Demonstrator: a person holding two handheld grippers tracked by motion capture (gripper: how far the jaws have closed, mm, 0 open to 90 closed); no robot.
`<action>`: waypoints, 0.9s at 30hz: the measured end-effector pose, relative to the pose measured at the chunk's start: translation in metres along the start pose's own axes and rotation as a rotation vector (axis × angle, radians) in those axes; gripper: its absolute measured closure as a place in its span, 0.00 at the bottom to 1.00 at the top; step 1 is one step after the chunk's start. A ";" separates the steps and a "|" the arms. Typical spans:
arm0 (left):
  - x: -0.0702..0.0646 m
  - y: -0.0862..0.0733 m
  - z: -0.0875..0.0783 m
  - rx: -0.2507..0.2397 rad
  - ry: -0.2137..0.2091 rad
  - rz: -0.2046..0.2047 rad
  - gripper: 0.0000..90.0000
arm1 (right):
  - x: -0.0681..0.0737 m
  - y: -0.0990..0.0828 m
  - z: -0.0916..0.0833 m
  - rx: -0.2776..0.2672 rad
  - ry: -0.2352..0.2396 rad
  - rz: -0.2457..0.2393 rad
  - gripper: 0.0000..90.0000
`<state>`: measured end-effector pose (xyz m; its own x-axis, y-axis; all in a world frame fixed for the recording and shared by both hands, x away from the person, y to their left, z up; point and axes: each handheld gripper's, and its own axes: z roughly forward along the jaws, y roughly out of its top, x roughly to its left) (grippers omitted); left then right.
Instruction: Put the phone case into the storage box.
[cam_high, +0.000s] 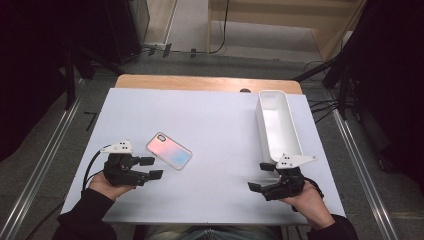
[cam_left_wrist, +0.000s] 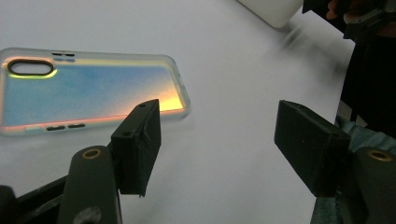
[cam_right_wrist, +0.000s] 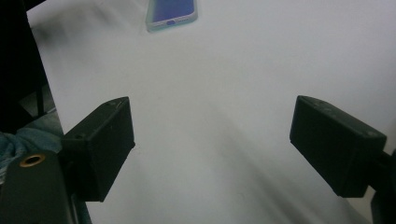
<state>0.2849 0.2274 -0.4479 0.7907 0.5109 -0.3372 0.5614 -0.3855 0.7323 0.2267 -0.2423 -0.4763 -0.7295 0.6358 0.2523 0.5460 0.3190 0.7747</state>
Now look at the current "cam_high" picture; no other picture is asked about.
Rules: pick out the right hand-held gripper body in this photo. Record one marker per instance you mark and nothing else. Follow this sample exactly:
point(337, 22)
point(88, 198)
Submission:
point(288, 183)

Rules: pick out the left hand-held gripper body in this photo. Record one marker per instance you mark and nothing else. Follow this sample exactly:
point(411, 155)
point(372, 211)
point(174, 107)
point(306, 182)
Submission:
point(120, 170)

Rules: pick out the iridescent pink blue phone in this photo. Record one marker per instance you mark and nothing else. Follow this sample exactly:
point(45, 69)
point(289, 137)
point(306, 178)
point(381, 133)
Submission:
point(169, 151)

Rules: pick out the person's left hand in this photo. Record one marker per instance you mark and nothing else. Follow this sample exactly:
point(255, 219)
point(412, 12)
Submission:
point(106, 190)

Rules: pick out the person's right hand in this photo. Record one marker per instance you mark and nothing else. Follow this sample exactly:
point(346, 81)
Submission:
point(311, 206)

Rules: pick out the white plastic bin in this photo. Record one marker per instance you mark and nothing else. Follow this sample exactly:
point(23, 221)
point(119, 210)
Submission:
point(278, 126)

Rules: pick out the white board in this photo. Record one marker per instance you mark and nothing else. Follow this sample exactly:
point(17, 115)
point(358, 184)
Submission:
point(216, 133)

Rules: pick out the person's blue jeans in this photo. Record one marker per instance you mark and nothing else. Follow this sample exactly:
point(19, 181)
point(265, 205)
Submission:
point(213, 233)

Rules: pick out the wooden table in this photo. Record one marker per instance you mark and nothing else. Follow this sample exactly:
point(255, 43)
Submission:
point(200, 82)

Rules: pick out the black stand leg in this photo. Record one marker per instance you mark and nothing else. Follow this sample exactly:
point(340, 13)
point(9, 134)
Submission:
point(70, 83)
point(316, 68)

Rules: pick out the black curtain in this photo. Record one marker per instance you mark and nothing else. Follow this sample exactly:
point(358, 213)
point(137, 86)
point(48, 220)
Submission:
point(40, 50)
point(390, 83)

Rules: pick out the light wooden furniture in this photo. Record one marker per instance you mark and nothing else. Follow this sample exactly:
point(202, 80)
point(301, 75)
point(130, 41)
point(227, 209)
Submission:
point(276, 16)

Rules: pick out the metal floor rail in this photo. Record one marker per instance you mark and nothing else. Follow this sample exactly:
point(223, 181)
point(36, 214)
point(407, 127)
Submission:
point(43, 160)
point(363, 166)

